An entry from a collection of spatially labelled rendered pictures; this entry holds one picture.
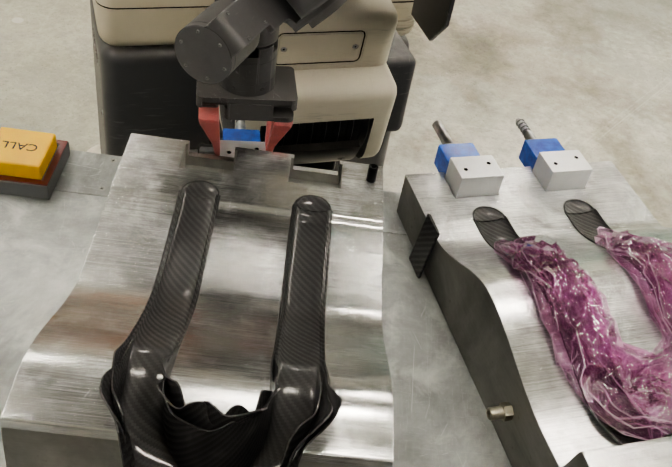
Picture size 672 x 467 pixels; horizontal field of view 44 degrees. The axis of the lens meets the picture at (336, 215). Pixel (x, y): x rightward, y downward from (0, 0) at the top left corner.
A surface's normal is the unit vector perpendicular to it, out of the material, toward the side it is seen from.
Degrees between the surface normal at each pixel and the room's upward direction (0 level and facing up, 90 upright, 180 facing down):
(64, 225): 0
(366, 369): 25
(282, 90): 1
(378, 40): 98
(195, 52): 90
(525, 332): 14
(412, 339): 0
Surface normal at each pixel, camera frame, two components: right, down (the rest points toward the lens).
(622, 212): 0.13, -0.74
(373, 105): 0.26, 0.77
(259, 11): 0.66, -0.30
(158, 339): 0.13, -0.96
